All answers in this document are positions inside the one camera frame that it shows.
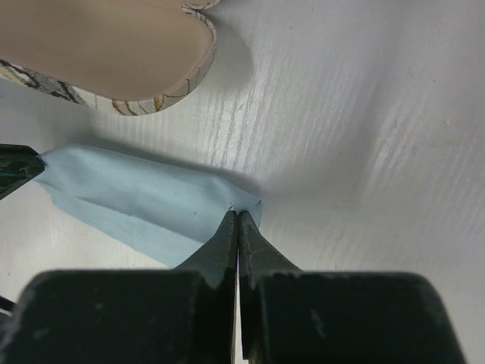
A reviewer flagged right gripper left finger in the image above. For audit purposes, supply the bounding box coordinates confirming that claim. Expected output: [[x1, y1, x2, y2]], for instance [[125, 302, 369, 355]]
[[1, 211, 237, 363]]

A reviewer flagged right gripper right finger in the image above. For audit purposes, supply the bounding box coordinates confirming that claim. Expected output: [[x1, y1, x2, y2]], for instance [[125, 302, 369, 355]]
[[238, 212, 465, 363]]

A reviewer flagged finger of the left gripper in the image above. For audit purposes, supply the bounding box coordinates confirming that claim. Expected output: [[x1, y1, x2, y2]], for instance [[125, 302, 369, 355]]
[[0, 144, 45, 199]]

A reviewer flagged light blue cleaning cloth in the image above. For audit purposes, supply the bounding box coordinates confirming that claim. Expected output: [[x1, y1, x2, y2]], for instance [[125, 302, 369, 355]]
[[36, 145, 261, 267]]

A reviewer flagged marble pattern glasses case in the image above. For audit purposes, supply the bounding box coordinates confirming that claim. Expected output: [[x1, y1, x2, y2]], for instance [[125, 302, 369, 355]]
[[1, 1, 217, 116]]

